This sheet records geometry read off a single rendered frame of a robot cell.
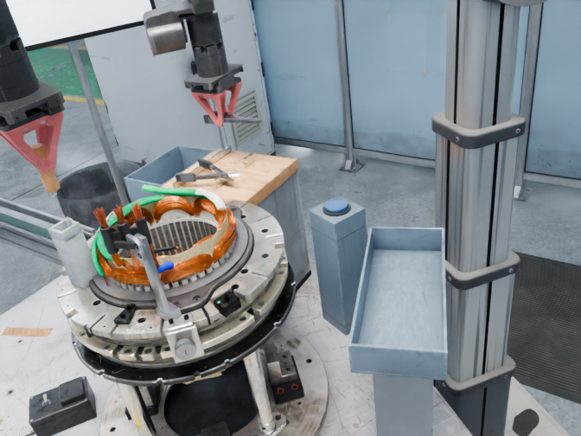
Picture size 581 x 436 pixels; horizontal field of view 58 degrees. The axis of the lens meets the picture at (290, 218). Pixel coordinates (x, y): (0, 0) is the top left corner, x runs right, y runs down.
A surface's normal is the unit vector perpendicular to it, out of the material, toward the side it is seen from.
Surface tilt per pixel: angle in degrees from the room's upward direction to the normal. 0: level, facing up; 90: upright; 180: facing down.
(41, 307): 0
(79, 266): 90
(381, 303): 0
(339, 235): 90
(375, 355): 90
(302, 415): 0
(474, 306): 90
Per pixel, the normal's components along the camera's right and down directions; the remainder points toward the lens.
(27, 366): -0.13, -0.85
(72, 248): 0.84, 0.18
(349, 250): 0.58, 0.35
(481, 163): 0.33, 0.45
